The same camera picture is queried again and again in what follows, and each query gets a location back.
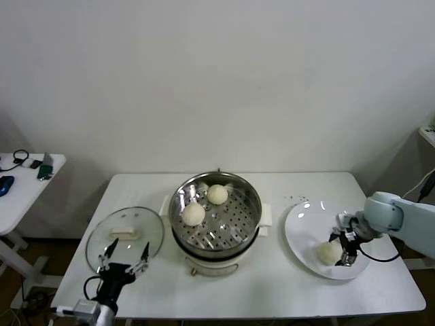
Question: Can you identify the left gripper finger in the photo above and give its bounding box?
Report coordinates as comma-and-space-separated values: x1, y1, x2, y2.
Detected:
97, 237, 119, 273
126, 240, 151, 276

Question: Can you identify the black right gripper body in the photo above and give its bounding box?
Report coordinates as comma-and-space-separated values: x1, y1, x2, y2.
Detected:
339, 228, 363, 259

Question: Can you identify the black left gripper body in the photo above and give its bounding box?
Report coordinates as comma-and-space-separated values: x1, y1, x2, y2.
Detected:
98, 262, 135, 305

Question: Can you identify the white steamed baozi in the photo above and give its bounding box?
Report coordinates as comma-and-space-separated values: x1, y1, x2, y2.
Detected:
181, 203, 207, 227
206, 184, 228, 206
316, 241, 342, 266

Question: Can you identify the round glass pot lid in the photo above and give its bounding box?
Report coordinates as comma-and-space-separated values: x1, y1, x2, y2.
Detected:
84, 206, 166, 276

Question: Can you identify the perforated steel steamer basket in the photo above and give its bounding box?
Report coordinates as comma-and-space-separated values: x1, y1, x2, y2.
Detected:
158, 172, 273, 253

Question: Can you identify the white round plate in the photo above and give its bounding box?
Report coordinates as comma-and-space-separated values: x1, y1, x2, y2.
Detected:
281, 200, 371, 280

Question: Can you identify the white side table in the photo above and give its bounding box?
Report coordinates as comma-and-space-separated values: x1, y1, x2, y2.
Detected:
0, 153, 66, 296

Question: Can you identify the green clip tool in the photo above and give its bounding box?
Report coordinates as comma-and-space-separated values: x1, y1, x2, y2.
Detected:
36, 152, 55, 181

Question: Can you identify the blue computer mouse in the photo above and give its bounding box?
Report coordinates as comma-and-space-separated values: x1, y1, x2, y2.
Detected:
0, 175, 15, 197

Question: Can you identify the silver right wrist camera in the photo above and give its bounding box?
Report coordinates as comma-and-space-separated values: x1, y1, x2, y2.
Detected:
336, 212, 358, 230

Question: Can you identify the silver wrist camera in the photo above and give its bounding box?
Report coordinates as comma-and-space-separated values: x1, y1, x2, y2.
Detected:
336, 212, 358, 230
56, 299, 101, 319

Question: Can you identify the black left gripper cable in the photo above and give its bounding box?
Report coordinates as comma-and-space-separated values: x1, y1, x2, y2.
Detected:
84, 275, 103, 302

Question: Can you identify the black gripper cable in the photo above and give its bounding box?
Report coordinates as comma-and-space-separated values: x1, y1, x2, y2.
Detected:
84, 275, 103, 302
356, 242, 400, 263

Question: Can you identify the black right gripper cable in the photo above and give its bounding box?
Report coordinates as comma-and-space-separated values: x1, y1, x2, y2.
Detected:
356, 242, 400, 263

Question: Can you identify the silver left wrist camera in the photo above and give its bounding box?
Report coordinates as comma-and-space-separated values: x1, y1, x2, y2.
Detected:
56, 299, 101, 319

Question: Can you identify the black floor cable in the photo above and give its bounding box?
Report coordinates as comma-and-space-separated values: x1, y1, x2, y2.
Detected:
20, 290, 52, 312

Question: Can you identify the white hanging cable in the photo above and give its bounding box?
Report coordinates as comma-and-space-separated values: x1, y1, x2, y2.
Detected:
402, 168, 435, 201

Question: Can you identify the black looped cable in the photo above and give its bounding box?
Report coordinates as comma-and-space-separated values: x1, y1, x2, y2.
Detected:
0, 149, 30, 172

